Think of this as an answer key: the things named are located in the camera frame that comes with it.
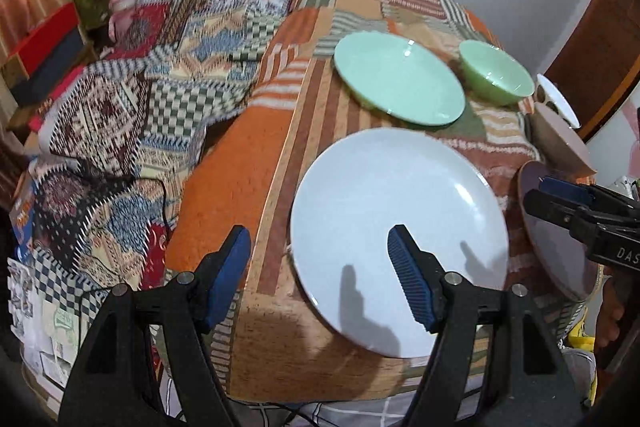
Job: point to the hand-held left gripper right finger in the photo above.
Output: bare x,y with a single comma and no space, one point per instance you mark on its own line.
407,272

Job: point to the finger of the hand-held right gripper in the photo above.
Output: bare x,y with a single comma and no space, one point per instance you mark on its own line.
562,188
550,207

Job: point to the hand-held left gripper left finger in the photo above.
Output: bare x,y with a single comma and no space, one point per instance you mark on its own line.
227,277

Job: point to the mauve plate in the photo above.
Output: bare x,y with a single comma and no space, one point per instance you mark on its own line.
555,252

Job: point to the mauve bowl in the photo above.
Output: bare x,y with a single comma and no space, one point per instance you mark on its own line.
562,139

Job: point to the white plate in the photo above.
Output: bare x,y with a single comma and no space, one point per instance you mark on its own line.
400,187

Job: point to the white spotted bowl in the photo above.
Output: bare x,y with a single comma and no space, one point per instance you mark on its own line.
557,99

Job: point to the green bowl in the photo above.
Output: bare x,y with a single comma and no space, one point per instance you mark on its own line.
495,69

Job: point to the green plate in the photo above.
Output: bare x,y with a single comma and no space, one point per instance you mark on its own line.
397,77

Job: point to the person's right hand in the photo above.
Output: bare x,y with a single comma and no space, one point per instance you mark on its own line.
609,317

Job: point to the orange striped patchwork blanket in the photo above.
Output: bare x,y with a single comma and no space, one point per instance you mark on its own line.
280,147

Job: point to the wooden door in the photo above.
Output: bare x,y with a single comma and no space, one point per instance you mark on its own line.
595,47

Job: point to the person's grey plaid trousers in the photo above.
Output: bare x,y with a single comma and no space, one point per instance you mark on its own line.
350,414

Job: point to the stack of printed papers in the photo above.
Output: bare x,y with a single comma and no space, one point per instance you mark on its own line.
40,327

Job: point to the patterned checkered quilt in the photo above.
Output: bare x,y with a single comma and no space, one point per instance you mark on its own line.
150,97

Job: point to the dark blue box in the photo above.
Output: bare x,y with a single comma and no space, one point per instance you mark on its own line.
50,67

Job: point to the pink rabbit toy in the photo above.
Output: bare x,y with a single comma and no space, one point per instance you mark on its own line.
121,9

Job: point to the red box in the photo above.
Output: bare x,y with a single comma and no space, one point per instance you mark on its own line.
45,37

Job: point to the pink wall sticker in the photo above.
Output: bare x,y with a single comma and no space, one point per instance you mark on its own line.
631,132

